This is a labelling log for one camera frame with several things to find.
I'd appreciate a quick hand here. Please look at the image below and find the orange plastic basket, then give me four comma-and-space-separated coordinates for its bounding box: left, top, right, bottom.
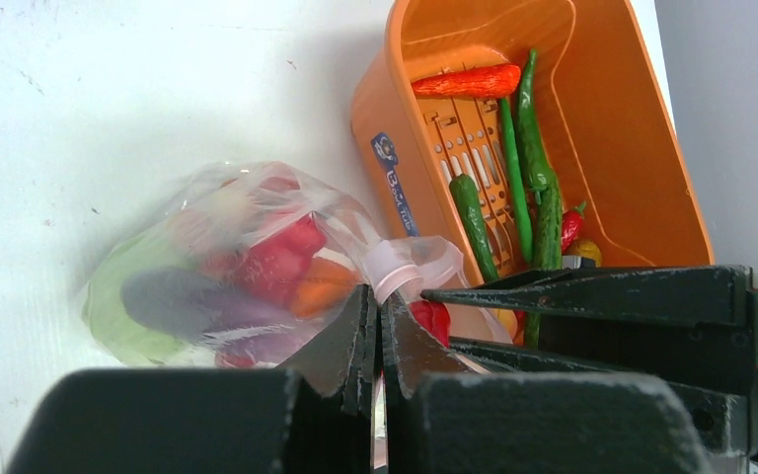
350, 1, 714, 276

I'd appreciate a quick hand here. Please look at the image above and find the red toy chili pepper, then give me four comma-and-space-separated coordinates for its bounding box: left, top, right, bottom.
198, 214, 327, 309

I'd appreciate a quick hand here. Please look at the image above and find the long green toy pepper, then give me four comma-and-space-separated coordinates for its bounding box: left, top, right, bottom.
514, 48, 557, 194

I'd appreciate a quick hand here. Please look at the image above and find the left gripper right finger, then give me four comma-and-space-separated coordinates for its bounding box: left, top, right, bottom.
378, 295, 712, 473

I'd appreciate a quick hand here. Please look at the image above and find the small yellow toy fruit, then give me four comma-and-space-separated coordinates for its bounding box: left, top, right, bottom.
565, 238, 603, 267

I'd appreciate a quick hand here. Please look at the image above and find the purple toy eggplant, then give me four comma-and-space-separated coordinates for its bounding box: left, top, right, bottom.
120, 267, 298, 348

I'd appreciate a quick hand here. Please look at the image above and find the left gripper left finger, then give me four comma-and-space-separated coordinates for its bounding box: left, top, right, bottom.
6, 285, 377, 473

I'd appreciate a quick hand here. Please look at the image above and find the clear pink zip top bag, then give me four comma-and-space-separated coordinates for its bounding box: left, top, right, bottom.
82, 162, 515, 367

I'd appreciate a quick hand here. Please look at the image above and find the small red toy pepper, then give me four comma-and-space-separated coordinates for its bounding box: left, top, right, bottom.
561, 201, 586, 253

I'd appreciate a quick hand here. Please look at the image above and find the green toy cabbage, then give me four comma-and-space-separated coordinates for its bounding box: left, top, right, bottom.
82, 231, 194, 366

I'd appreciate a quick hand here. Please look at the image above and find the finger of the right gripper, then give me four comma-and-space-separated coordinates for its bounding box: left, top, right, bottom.
421, 266, 755, 327
450, 338, 758, 458

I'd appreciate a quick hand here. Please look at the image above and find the dark green toy cucumber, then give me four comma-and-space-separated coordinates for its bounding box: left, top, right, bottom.
497, 97, 533, 266

